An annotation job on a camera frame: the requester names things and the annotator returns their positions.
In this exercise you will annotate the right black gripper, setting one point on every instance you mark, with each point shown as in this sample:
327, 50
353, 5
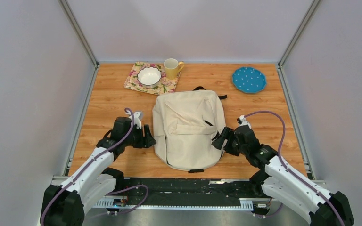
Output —
227, 134

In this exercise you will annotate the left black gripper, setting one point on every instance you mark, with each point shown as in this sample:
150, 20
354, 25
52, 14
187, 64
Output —
146, 141

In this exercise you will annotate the beige canvas backpack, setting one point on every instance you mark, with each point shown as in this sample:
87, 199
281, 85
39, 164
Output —
184, 126

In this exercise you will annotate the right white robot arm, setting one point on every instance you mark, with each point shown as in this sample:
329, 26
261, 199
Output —
279, 180

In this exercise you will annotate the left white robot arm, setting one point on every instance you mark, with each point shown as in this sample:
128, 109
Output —
68, 203

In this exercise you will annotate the blue polka dot plate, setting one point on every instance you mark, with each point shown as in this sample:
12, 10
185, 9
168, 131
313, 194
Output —
248, 80

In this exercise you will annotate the floral square tray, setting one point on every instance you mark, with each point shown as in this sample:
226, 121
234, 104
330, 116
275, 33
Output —
162, 86

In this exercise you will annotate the white bowl with dark rim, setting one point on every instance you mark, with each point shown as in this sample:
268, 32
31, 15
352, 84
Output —
149, 77

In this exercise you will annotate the yellow ceramic mug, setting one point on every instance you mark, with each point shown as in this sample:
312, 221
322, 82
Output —
172, 68

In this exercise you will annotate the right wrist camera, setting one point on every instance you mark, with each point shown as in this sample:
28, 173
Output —
242, 121

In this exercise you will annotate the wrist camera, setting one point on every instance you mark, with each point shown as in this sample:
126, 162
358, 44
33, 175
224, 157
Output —
242, 121
138, 116

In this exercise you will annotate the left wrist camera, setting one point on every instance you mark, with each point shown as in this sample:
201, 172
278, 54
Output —
138, 116

